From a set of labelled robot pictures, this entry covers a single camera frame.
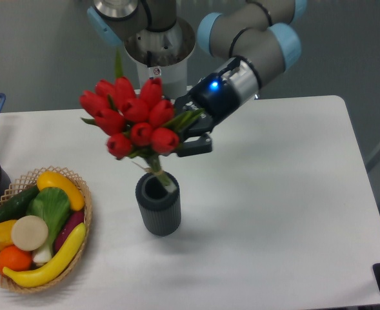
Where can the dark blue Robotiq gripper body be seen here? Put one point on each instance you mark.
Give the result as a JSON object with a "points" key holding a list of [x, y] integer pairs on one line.
{"points": [[220, 94]]}

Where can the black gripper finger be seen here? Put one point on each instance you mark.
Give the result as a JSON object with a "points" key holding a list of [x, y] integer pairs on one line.
{"points": [[201, 145]]}

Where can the red tulip bouquet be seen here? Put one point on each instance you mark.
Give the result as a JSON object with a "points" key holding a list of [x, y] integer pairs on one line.
{"points": [[144, 124]]}

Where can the dark grey ribbed vase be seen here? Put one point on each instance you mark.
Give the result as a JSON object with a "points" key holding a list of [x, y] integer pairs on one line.
{"points": [[160, 209]]}

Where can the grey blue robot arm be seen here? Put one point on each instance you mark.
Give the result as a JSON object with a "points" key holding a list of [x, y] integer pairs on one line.
{"points": [[256, 43]]}

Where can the purple sweet potato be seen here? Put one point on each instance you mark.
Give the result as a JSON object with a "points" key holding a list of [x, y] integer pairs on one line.
{"points": [[74, 219]]}

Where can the yellow squash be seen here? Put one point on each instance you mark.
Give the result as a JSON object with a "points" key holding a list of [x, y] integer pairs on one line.
{"points": [[55, 179]]}

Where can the green bok choy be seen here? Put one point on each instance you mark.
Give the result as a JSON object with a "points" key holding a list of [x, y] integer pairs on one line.
{"points": [[53, 206]]}

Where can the woven wicker basket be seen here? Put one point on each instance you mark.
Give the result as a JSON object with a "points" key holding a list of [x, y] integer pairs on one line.
{"points": [[28, 180]]}

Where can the beige round disc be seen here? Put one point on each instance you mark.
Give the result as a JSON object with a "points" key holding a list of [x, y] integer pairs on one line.
{"points": [[29, 233]]}

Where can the dark green cucumber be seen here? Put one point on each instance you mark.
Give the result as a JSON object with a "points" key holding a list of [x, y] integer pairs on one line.
{"points": [[15, 207]]}

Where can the yellow banana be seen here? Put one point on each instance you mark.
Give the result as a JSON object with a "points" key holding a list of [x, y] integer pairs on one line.
{"points": [[52, 269]]}

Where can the orange fruit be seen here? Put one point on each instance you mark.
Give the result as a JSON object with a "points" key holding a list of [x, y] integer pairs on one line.
{"points": [[15, 259]]}

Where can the yellow bell pepper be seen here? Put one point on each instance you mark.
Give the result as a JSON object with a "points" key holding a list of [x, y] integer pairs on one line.
{"points": [[6, 233]]}

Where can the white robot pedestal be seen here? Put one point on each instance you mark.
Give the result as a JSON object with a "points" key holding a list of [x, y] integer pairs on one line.
{"points": [[174, 77]]}

